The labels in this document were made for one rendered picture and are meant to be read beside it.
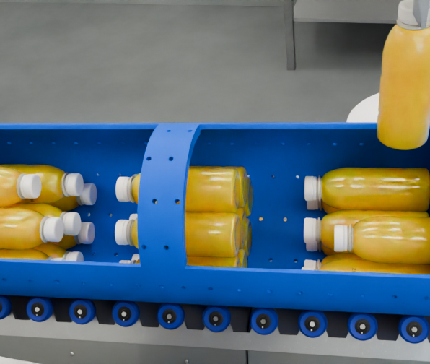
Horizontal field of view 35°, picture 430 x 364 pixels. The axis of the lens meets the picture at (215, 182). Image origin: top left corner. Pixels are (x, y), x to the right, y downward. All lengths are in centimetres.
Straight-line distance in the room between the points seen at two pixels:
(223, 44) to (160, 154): 303
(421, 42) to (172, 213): 39
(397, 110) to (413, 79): 5
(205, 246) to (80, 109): 264
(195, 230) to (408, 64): 38
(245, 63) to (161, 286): 283
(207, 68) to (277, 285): 286
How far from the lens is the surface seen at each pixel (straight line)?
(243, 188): 110
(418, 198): 105
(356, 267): 100
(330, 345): 109
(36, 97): 380
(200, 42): 402
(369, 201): 105
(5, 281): 109
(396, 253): 98
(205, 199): 100
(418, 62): 86
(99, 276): 101
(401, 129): 90
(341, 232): 99
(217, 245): 99
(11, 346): 125
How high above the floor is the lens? 179
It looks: 38 degrees down
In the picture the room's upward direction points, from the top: 8 degrees counter-clockwise
